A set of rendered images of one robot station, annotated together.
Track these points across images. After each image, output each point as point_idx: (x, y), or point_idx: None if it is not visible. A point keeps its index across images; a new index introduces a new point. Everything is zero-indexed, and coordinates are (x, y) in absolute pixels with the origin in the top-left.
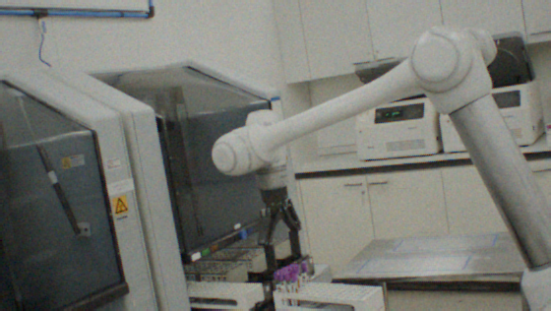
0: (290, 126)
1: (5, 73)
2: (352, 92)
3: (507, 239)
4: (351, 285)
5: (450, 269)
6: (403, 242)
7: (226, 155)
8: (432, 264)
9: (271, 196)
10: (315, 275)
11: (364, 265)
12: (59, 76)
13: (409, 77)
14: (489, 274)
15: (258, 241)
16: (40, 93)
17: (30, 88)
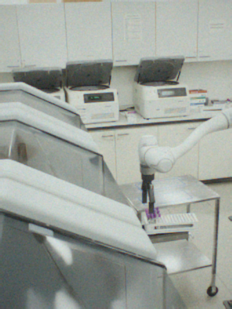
0: (187, 148)
1: (15, 114)
2: (199, 130)
3: (186, 180)
4: (178, 214)
5: (186, 198)
6: (137, 185)
7: (169, 165)
8: (174, 196)
9: (151, 178)
10: None
11: (141, 201)
12: (33, 113)
13: (224, 124)
14: (206, 198)
15: (151, 201)
16: (53, 131)
17: (42, 126)
